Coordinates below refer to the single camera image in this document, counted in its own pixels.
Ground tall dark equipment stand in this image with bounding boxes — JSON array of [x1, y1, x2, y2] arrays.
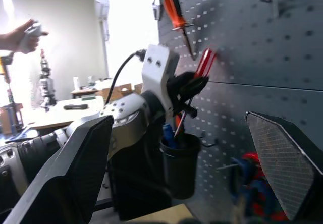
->
[[37, 48, 58, 113]]

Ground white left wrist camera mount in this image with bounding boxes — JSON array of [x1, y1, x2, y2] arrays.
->
[[141, 44, 180, 116]]

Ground white handheld controller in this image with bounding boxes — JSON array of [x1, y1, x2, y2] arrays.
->
[[23, 23, 44, 54]]

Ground person's bare hand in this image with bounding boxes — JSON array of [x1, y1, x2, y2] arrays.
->
[[0, 18, 50, 54]]

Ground black hanging tool cup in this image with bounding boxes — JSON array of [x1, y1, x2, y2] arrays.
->
[[159, 131, 219, 200]]

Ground orange black screwdriver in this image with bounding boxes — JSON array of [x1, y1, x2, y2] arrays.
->
[[175, 45, 219, 137]]

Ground red handled scissors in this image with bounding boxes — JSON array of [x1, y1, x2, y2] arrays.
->
[[230, 151, 289, 222]]

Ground background cardboard box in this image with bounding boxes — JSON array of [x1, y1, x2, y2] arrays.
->
[[100, 82, 143, 102]]

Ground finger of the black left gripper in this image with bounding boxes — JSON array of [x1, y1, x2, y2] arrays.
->
[[187, 76, 210, 100]]

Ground orange black hanging long-nose pliers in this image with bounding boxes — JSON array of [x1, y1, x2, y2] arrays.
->
[[162, 0, 197, 61]]

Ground black oblong object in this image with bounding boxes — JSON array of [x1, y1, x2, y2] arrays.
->
[[63, 103, 89, 111]]

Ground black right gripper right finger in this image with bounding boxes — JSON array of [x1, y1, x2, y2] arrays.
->
[[245, 111, 323, 224]]

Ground white work table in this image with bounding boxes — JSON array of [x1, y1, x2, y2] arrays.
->
[[27, 96, 105, 134]]

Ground grey pegboard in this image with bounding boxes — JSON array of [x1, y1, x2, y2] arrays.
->
[[154, 0, 323, 224]]

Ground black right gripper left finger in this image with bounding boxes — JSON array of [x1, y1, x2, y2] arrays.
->
[[2, 115, 115, 224]]

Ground black left camera cable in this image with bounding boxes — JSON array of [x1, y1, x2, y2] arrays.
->
[[104, 49, 147, 106]]

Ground blue handled screwdriver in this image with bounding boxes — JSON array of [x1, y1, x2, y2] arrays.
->
[[161, 123, 179, 148]]

